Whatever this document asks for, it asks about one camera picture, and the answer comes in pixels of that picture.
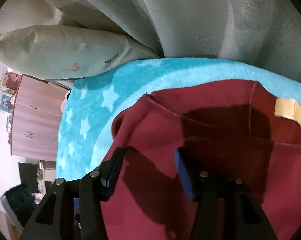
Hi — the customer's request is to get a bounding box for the dark red small garment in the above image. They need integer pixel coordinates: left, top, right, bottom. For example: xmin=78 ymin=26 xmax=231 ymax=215
xmin=102 ymin=80 xmax=301 ymax=239

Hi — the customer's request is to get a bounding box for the turquoise star blanket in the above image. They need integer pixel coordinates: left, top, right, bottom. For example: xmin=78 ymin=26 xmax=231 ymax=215
xmin=56 ymin=58 xmax=301 ymax=180

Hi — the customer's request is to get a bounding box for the pink wardrobe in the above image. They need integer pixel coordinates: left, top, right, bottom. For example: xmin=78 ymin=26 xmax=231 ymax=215
xmin=10 ymin=74 xmax=67 ymax=161

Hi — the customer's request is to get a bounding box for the floral print white pillow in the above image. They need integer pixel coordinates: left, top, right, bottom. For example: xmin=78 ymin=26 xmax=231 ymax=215
xmin=0 ymin=25 xmax=158 ymax=80

